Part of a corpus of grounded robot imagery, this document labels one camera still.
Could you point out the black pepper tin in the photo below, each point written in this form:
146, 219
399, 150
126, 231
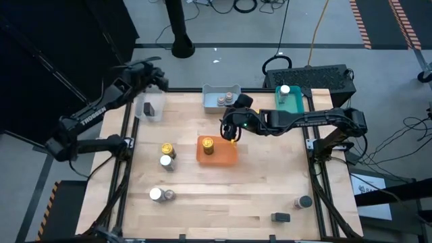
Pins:
148, 109
280, 218

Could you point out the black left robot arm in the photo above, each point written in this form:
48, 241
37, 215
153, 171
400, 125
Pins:
98, 111

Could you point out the black metal beam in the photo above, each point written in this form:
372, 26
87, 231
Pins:
398, 192

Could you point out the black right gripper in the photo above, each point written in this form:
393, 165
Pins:
231, 126

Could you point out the grey plastic bin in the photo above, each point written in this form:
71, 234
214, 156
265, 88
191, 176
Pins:
211, 106

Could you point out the teal plastic bin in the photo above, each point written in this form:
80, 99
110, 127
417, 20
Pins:
293, 101

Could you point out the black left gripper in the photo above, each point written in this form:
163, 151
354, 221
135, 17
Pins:
152, 74

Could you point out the black curtain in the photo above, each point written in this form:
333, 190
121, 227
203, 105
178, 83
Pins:
50, 50

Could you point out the clear plastic bin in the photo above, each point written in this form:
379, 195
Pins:
158, 108

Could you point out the black computer case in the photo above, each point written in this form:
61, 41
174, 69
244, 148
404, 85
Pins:
310, 79

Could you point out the white paper sign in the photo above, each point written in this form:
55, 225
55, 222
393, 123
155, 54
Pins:
371, 202

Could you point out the black caster wheel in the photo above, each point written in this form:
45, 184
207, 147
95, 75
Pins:
424, 77

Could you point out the spice jar black lid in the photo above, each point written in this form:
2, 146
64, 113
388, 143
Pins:
303, 202

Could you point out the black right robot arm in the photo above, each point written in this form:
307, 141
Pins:
303, 118

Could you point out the black floor mat orange stripes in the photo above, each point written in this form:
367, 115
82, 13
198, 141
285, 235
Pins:
378, 20

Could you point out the orange plastic bin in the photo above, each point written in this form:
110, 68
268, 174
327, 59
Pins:
222, 155

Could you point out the black pole stand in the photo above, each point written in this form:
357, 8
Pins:
179, 27

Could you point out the black mat yellow hazard stripes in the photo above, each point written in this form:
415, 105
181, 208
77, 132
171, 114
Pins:
64, 212

